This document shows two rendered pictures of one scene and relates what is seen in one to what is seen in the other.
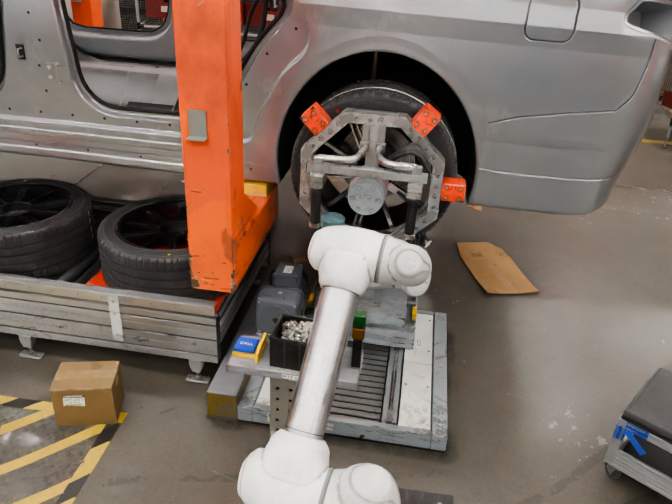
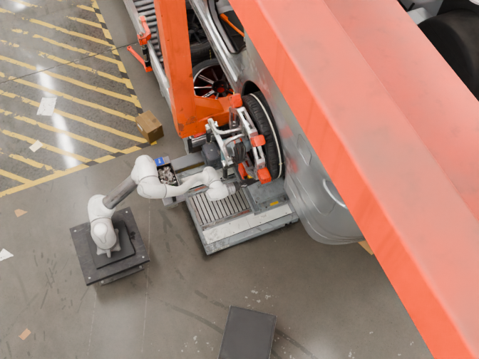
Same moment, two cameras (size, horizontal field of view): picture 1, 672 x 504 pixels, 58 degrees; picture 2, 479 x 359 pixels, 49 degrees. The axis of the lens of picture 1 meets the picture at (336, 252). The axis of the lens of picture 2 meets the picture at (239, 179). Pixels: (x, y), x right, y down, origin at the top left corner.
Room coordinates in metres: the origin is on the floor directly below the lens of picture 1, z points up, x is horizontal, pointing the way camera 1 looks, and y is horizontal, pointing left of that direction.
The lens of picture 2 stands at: (1.05, -1.98, 4.06)
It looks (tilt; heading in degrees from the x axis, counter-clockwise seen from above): 60 degrees down; 60
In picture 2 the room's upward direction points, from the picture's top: 1 degrees clockwise
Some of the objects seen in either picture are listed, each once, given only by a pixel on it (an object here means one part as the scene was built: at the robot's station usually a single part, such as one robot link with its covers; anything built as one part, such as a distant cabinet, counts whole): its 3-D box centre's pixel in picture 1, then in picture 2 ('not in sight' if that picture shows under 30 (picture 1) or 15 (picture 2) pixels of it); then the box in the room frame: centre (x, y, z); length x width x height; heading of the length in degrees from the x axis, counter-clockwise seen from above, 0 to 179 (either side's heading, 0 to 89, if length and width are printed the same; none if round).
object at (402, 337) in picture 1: (362, 312); (262, 182); (2.36, -0.14, 0.13); 0.50 x 0.36 x 0.10; 83
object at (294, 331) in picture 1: (304, 342); (166, 178); (1.60, 0.08, 0.51); 0.20 x 0.14 x 0.13; 80
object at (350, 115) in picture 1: (370, 181); (246, 142); (2.20, -0.12, 0.85); 0.54 x 0.07 x 0.54; 83
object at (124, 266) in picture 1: (177, 246); (220, 93); (2.42, 0.72, 0.39); 0.66 x 0.66 x 0.24
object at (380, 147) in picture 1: (398, 149); (236, 143); (2.06, -0.20, 1.03); 0.19 x 0.18 x 0.11; 173
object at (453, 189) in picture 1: (452, 189); (264, 175); (2.16, -0.43, 0.85); 0.09 x 0.08 x 0.07; 83
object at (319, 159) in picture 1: (343, 143); (225, 122); (2.09, 0.00, 1.03); 0.19 x 0.18 x 0.11; 173
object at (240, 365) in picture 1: (296, 361); (166, 181); (1.60, 0.11, 0.44); 0.43 x 0.17 x 0.03; 83
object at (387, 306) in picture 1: (364, 277); (263, 171); (2.36, -0.14, 0.32); 0.40 x 0.30 x 0.28; 83
